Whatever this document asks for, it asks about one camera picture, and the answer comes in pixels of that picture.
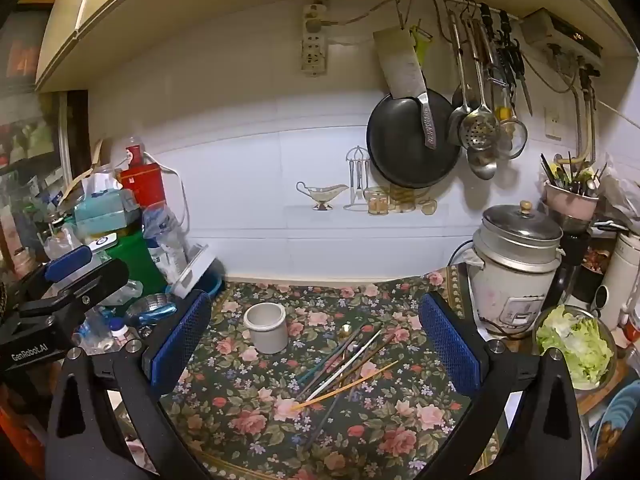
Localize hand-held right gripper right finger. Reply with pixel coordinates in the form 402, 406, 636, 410
415, 291, 585, 480

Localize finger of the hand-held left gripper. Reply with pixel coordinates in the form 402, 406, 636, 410
20, 260, 131, 319
7, 247, 94, 297

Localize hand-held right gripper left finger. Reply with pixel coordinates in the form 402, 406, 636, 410
45, 290, 213, 480

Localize white ceramic cup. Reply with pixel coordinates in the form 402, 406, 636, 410
243, 302, 289, 355

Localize white chopstick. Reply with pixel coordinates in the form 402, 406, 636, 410
305, 329, 383, 403

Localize orange chopstick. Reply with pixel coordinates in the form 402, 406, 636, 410
294, 360, 400, 409

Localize pile of mixed chopsticks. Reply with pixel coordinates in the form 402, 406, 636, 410
292, 326, 401, 448

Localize green box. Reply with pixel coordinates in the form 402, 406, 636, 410
90, 230, 162, 297

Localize small steel bowl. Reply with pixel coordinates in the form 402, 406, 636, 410
125, 293, 177, 319

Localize clear plastic bottle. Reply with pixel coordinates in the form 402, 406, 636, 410
75, 310, 116, 356

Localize teal tissue pack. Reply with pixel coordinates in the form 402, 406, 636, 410
74, 175, 141, 234

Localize white tray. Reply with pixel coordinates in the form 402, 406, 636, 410
172, 243, 217, 301

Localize plastic bag with bottles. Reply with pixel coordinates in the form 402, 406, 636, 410
142, 205, 189, 284

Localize white rice cooker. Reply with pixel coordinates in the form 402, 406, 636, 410
467, 237, 563, 339

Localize floral tablecloth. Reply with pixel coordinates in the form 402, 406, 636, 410
112, 265, 507, 480

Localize red canister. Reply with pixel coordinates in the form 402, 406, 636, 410
120, 162, 167, 209

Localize green lettuce leaves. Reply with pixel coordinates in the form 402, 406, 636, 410
536, 306, 614, 386

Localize metal rice cooker lid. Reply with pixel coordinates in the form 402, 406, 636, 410
481, 201, 565, 257

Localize black pot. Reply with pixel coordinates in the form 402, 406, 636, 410
560, 232, 614, 306

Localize metal bowl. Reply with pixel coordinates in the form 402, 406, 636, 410
531, 304, 617, 392

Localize blue patterned plate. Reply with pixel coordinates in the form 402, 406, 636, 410
592, 379, 640, 463

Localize white thermos jug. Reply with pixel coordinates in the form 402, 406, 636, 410
595, 232, 640, 332

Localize steel serving spoon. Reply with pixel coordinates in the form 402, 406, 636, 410
467, 147, 499, 181

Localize pink utensil holder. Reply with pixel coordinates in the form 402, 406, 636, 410
544, 180, 600, 224

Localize black frying pan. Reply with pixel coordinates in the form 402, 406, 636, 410
366, 89, 462, 190

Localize bundle of assorted cutlery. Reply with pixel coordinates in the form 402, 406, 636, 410
539, 152, 608, 197

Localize steel slotted spoon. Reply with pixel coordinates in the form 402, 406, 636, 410
459, 19, 501, 152

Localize steel ladle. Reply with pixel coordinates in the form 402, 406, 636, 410
446, 10, 474, 147

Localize clear plastic bag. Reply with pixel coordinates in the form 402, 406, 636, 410
597, 164, 640, 235

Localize steel cleaver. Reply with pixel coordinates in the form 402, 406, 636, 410
372, 27, 438, 150

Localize black kitchen scissors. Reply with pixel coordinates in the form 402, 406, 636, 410
499, 10, 534, 117

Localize green peeler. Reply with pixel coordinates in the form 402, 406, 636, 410
410, 22, 434, 69

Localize white power strip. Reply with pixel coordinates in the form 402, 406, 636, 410
301, 2, 330, 79

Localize black power cord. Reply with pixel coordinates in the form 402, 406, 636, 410
446, 239, 476, 267

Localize white cable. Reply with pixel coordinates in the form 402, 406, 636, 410
144, 152, 191, 231

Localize wire mesh strainer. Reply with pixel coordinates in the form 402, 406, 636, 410
497, 116, 529, 160

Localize white wall socket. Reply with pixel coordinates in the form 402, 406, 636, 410
544, 106, 564, 140

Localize beige hose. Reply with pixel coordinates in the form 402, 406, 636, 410
575, 67, 601, 166

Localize black handled knife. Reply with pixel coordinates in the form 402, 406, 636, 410
479, 3, 507, 87

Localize white wall control box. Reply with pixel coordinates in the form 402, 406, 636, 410
520, 8, 604, 66

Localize power strip cord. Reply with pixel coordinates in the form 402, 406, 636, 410
320, 0, 417, 29

